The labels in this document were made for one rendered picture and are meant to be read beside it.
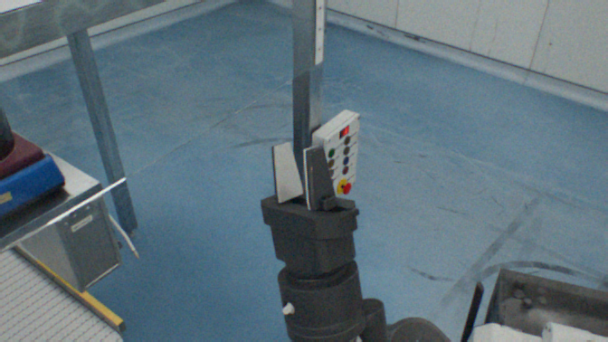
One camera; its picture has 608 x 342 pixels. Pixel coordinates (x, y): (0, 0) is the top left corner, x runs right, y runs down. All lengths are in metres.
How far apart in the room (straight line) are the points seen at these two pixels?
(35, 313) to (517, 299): 1.11
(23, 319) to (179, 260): 1.24
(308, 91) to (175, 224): 1.58
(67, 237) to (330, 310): 0.67
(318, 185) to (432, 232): 2.28
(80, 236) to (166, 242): 1.64
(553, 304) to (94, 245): 0.84
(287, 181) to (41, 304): 1.05
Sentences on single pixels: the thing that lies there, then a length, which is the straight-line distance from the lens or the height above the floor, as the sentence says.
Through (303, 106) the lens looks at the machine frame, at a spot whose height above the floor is 1.14.
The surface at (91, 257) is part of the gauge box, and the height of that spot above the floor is 1.08.
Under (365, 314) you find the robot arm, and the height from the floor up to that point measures 1.39.
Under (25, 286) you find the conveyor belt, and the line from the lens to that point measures 1.58.
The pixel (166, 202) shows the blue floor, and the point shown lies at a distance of 2.98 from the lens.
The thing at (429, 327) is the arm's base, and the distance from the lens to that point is 0.80.
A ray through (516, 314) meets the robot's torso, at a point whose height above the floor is 1.21.
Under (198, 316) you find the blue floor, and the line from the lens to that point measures 2.40.
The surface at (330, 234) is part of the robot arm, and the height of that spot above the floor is 1.51.
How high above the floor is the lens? 1.86
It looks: 37 degrees down
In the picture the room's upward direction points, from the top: straight up
